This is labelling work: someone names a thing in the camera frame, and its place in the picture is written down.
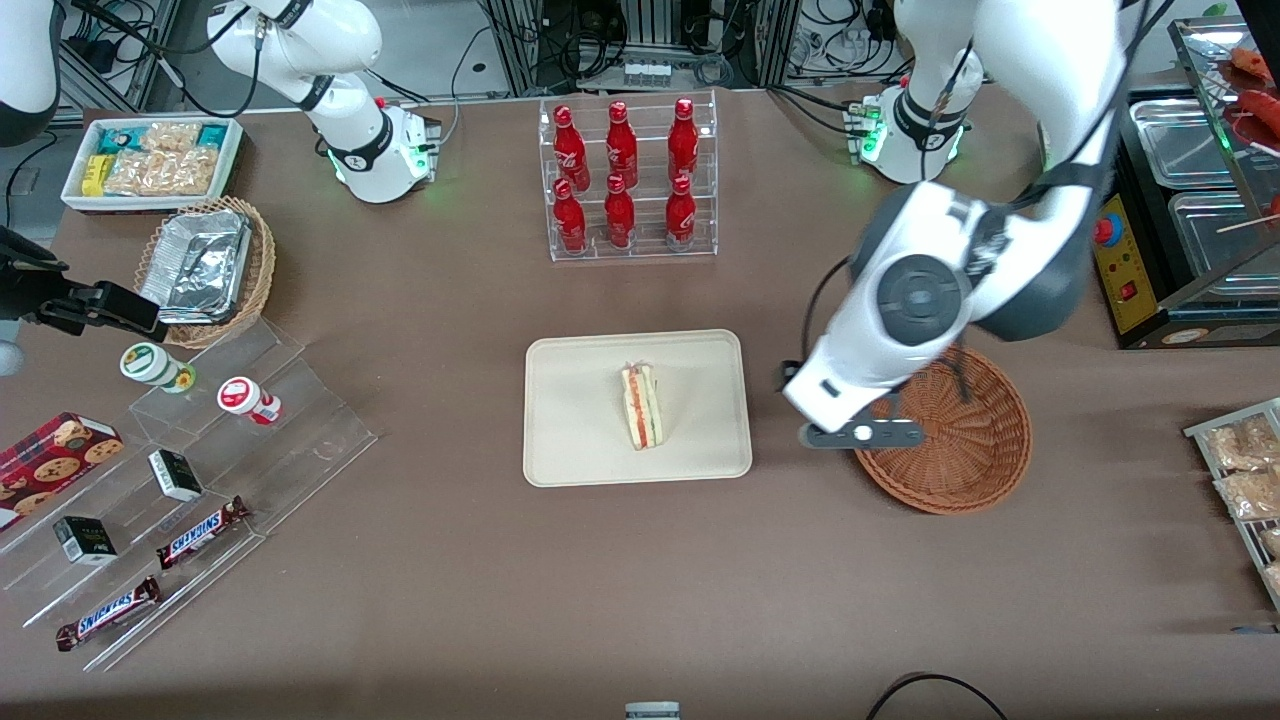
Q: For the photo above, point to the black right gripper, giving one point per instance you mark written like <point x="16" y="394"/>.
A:
<point x="28" y="290"/>

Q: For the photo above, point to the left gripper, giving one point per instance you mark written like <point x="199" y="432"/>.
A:
<point x="784" y="372"/>

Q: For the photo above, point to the triangle sandwich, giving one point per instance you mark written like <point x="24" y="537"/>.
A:
<point x="643" y="410"/>

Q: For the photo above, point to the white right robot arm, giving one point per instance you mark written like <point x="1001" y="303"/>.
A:
<point x="360" y="150"/>

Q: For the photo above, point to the aluminium foil tray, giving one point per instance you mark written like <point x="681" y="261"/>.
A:
<point x="195" y="265"/>

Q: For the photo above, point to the light wicker basket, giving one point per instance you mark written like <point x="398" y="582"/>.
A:
<point x="262" y="270"/>

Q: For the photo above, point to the round brown wicker basket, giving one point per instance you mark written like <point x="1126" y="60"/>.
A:
<point x="970" y="460"/>

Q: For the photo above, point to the cream rectangular tray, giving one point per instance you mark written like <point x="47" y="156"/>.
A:
<point x="580" y="420"/>

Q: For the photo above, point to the grey snack rack tray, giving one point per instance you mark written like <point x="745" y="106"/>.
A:
<point x="1200" y="432"/>

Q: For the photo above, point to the green label yogurt cup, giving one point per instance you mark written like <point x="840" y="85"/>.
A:
<point x="150" y="363"/>

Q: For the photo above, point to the white snack bin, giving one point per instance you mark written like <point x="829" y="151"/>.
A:
<point x="72" y="195"/>

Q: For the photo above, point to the red label yogurt cup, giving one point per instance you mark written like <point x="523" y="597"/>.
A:
<point x="245" y="398"/>

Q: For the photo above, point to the yellow snack packet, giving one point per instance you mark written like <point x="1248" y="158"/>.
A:
<point x="95" y="175"/>

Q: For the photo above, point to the large clear cracker bag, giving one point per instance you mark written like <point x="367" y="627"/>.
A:
<point x="165" y="172"/>

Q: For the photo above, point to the small black carton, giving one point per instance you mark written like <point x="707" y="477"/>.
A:
<point x="175" y="476"/>
<point x="85" y="540"/>

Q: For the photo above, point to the red cookie box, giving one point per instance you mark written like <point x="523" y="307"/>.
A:
<point x="50" y="465"/>

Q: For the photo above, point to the teal snack packet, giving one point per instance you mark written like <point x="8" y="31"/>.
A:
<point x="118" y="140"/>
<point x="212" y="136"/>

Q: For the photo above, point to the small clear cracker bag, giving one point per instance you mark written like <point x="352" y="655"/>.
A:
<point x="170" y="135"/>

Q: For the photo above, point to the clear acrylic stepped shelf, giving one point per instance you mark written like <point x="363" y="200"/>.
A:
<point x="300" y="440"/>

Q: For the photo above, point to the Snickers bar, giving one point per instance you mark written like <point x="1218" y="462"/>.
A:
<point x="200" y="533"/>
<point x="108" y="613"/>

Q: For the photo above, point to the red cola bottle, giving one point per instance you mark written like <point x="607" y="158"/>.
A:
<point x="571" y="150"/>
<point x="570" y="220"/>
<point x="619" y="215"/>
<point x="680" y="215"/>
<point x="621" y="145"/>
<point x="683" y="140"/>

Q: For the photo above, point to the clear acrylic bottle rack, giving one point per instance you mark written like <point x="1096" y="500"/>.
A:
<point x="648" y="245"/>

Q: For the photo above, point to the black sausage warmer yellow panel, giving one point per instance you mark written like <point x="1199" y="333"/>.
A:
<point x="1130" y="290"/>

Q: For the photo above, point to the grey box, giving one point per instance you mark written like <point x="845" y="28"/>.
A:
<point x="652" y="711"/>

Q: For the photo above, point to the white power strip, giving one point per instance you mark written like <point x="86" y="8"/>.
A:
<point x="647" y="73"/>

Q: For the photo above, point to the steel warmer pan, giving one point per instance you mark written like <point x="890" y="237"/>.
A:
<point x="1190" y="140"/>
<point x="1215" y="245"/>

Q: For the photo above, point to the clear fried snack bag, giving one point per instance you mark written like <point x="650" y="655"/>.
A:
<point x="1245" y="445"/>
<point x="1250" y="493"/>

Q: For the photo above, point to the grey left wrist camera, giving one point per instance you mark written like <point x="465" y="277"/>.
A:
<point x="900" y="434"/>

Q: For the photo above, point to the aluminium frame rack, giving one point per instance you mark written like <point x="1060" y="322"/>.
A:
<point x="525" y="45"/>

